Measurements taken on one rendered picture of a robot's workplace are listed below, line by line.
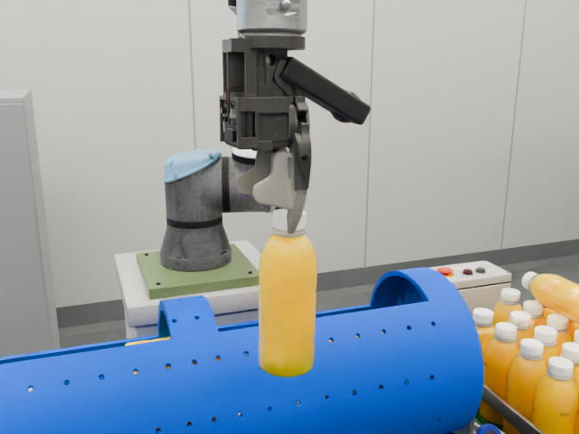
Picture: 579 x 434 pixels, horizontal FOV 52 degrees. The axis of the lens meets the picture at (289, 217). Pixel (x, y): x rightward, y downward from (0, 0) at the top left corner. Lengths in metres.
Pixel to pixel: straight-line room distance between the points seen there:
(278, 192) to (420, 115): 3.53
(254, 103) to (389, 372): 0.47
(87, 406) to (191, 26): 2.93
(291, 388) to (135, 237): 2.87
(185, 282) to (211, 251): 0.10
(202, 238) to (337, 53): 2.74
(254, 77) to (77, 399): 0.46
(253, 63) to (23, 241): 1.78
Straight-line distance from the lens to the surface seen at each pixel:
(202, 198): 1.20
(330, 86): 0.67
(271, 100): 0.63
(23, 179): 2.28
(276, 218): 0.68
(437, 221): 4.40
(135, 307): 1.14
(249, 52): 0.64
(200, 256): 1.22
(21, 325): 2.45
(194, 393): 0.84
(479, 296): 1.45
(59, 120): 3.52
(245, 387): 0.85
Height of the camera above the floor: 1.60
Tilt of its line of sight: 16 degrees down
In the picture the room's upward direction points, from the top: straight up
